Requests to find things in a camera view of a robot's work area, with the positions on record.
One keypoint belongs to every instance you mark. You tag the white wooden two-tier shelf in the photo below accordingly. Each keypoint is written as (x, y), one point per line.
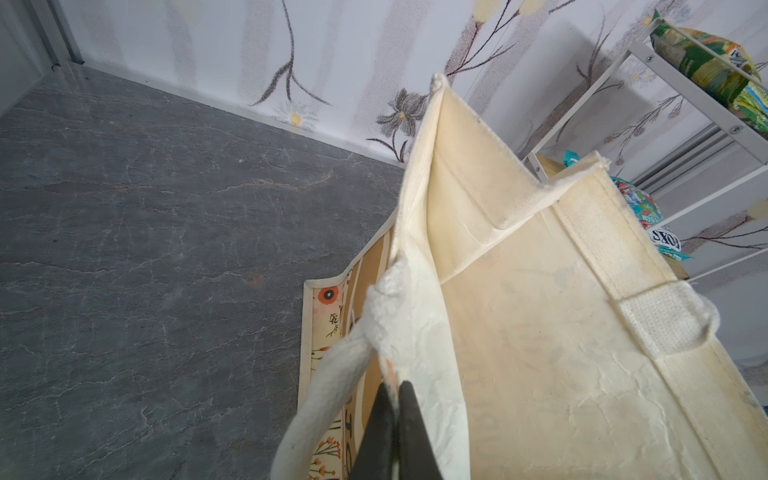
(703, 166)

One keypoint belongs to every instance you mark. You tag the teal candy bag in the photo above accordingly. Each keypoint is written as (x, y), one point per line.
(640, 202)

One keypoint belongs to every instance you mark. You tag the cream floral tote bag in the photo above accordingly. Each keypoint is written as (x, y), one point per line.
(544, 334)

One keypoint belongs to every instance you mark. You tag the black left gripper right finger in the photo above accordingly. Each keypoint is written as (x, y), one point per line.
(416, 458)

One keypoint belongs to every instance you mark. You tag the Fox's candy bag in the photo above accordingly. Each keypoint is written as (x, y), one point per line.
(666, 242)

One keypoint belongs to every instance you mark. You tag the green snack bag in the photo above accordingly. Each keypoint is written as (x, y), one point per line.
(720, 67)

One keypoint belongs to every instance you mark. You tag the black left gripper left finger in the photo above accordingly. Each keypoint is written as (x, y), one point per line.
(375, 457)

